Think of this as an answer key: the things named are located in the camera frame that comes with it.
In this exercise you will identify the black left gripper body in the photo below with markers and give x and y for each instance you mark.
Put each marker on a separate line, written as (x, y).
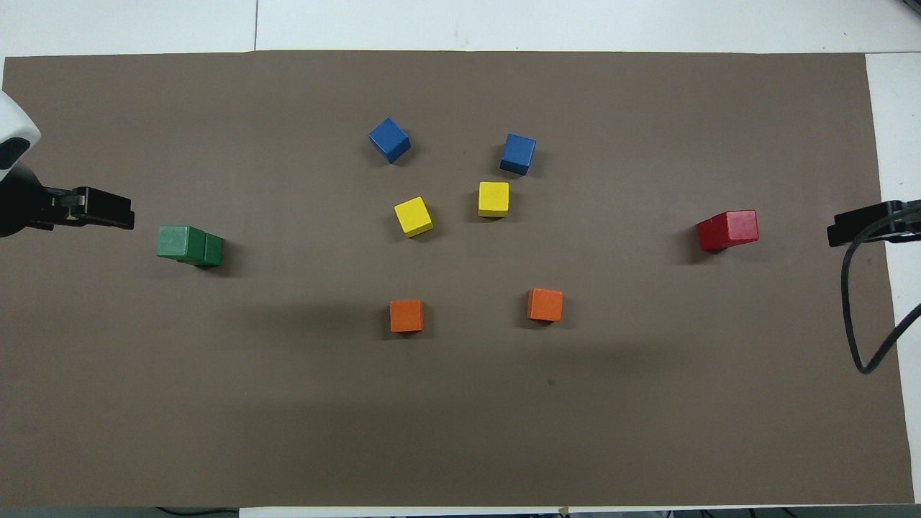
(21, 205)

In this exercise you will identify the brown paper table mat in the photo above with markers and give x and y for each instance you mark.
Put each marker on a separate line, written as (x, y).
(460, 432)

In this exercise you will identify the orange wooden cube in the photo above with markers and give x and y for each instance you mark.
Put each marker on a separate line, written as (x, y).
(545, 305)
(406, 316)

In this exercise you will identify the blue wooden cube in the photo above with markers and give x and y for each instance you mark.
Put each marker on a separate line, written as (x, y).
(518, 154)
(389, 139)

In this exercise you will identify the green wooden cube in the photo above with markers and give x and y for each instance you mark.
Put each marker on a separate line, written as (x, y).
(173, 242)
(214, 250)

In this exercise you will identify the yellow wooden cube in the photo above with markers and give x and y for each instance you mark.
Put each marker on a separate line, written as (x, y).
(493, 199)
(414, 216)

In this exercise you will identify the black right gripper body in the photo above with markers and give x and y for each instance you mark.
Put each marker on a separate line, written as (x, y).
(908, 230)

